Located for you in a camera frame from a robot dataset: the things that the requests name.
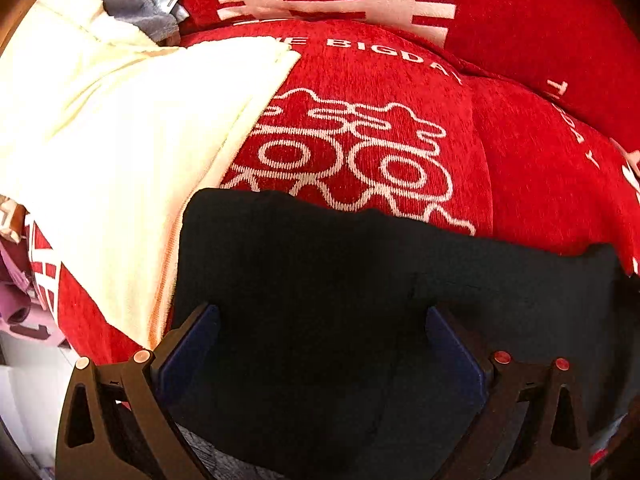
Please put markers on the pink cloth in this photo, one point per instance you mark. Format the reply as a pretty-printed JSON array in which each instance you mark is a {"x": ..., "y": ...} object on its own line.
[{"x": 20, "y": 305}]

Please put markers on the black pants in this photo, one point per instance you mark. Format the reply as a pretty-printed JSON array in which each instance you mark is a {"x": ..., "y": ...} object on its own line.
[{"x": 325, "y": 285}]

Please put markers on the red printed sofa back cushion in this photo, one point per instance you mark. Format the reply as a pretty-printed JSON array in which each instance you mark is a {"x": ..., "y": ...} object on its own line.
[{"x": 525, "y": 10}]

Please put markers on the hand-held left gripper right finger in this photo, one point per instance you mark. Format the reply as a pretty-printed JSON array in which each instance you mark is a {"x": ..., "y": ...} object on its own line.
[{"x": 452, "y": 355}]

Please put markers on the cream cloth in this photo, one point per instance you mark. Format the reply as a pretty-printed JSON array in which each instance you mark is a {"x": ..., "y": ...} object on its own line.
[{"x": 100, "y": 135}]

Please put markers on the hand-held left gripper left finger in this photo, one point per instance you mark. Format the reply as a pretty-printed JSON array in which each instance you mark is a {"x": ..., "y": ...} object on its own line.
[{"x": 192, "y": 360}]

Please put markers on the red printed sofa seat cushion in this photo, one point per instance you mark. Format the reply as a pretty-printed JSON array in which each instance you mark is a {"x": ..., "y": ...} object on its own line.
[{"x": 525, "y": 185}]

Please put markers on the grey knit cloth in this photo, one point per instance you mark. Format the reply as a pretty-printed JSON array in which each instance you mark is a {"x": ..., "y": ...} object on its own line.
[{"x": 235, "y": 457}]

